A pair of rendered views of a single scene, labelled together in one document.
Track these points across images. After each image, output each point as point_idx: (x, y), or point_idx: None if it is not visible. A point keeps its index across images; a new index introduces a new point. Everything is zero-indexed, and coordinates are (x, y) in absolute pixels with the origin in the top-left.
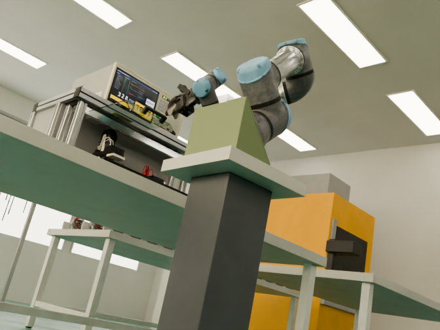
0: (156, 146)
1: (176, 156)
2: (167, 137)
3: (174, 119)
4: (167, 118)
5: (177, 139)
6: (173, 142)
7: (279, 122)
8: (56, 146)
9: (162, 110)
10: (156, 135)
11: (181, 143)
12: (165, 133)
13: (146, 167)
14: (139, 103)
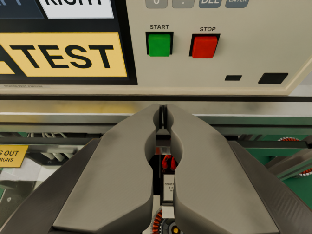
0: (170, 152)
1: (256, 153)
2: (219, 125)
3: (301, 9)
4: (233, 27)
5: (278, 118)
6: (247, 129)
7: None
8: None
9: (183, 1)
10: (162, 131)
11: (301, 122)
12: (202, 119)
13: (164, 157)
14: (15, 33)
